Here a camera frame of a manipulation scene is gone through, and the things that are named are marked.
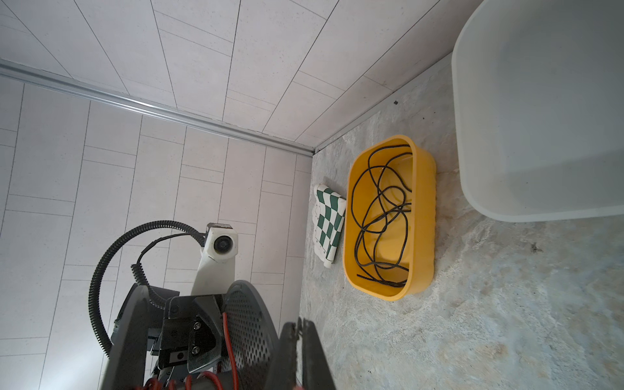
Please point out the grey cable spool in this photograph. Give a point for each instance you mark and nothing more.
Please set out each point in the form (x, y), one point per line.
(249, 334)

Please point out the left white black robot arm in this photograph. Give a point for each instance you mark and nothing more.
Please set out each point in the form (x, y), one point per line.
(123, 266)

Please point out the green white checkerboard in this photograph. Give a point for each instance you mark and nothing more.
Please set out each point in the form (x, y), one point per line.
(328, 222)

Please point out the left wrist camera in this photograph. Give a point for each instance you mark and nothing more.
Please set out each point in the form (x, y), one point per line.
(216, 270)

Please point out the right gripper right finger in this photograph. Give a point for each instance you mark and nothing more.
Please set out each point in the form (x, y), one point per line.
(316, 374)

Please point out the yellow plastic tray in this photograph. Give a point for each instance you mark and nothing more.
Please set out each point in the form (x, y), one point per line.
(389, 241)

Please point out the white plastic tray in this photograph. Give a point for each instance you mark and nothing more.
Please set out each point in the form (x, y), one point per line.
(538, 100)

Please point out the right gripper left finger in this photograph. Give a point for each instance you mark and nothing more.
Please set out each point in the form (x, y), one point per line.
(286, 358)

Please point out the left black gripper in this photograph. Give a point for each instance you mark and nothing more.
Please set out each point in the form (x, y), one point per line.
(192, 336)

